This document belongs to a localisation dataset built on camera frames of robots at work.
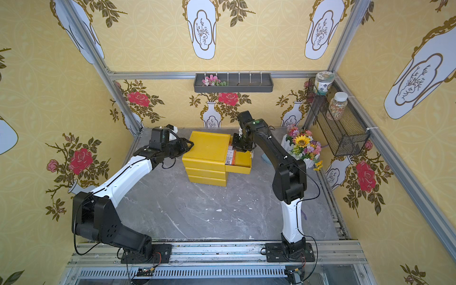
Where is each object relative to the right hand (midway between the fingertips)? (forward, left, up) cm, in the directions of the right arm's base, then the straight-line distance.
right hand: (239, 144), depth 91 cm
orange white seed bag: (-7, +4, 0) cm, 8 cm away
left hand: (-4, +26, +4) cm, 26 cm away
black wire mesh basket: (+6, -48, +11) cm, 50 cm away
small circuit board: (-54, +37, -17) cm, 68 cm away
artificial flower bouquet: (-3, -31, +3) cm, 31 cm away
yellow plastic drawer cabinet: (-14, +15, +4) cm, 21 cm away
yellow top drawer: (-10, 0, -1) cm, 10 cm away
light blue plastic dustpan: (+3, -16, -16) cm, 23 cm away
